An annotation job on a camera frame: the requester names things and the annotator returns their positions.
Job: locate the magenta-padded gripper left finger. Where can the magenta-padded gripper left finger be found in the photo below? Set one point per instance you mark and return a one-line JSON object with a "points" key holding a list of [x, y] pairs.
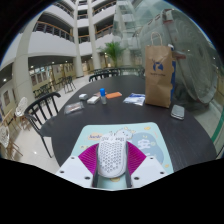
{"points": [[71, 168]]}

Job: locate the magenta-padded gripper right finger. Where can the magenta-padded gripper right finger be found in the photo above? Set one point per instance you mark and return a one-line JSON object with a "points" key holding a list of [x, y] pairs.
{"points": [[148, 168]]}

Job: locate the white perforated computer mouse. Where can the white perforated computer mouse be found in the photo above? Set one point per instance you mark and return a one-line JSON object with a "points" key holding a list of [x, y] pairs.
{"points": [[111, 155]]}

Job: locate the light blue printed mouse pad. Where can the light blue printed mouse pad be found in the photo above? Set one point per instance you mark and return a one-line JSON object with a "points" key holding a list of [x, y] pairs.
{"points": [[150, 143]]}

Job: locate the clear plastic packet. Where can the clear plastic packet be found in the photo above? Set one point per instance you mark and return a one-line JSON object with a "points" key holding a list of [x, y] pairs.
{"points": [[73, 107]]}

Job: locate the grey zippered case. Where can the grey zippered case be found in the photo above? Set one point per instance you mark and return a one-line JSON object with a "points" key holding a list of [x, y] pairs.
{"points": [[177, 112]]}

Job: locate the black slatted chair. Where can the black slatted chair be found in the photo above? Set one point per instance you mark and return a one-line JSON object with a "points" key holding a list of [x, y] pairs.
{"points": [[35, 111]]}

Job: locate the blue and white plastic packet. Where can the blue and white plastic packet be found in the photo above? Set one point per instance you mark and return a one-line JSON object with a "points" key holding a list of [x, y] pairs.
{"points": [[135, 99]]}

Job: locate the white rectangular box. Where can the white rectangular box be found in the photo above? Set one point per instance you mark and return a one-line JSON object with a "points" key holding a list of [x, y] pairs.
{"points": [[93, 99]]}

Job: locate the small white box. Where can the small white box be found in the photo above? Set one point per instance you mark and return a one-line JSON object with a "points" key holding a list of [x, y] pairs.
{"points": [[83, 96]]}

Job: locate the white lattice chair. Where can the white lattice chair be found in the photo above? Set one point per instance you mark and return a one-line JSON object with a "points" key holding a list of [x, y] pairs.
{"points": [[5, 136], [21, 108]]}

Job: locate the small blue-capped bottle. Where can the small blue-capped bottle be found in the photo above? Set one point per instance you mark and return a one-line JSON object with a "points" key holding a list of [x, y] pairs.
{"points": [[103, 96]]}

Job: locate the flat orange packet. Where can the flat orange packet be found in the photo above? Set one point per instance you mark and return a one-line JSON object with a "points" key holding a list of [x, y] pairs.
{"points": [[114, 95]]}

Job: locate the group of dark chairs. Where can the group of dark chairs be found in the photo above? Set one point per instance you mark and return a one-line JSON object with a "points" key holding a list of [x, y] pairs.
{"points": [[65, 85]]}

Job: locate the brown paper bag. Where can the brown paper bag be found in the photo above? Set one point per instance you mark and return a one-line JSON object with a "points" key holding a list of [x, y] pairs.
{"points": [[158, 83]]}

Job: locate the black chair with curved back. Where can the black chair with curved back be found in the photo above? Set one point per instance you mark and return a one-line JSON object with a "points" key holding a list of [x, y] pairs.
{"points": [[103, 74]]}

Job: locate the green potted plant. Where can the green potted plant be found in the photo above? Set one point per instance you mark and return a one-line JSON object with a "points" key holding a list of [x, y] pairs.
{"points": [[113, 51]]}

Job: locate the large white ribbed cylinder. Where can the large white ribbed cylinder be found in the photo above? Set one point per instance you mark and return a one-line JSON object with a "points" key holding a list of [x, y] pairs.
{"points": [[190, 50]]}

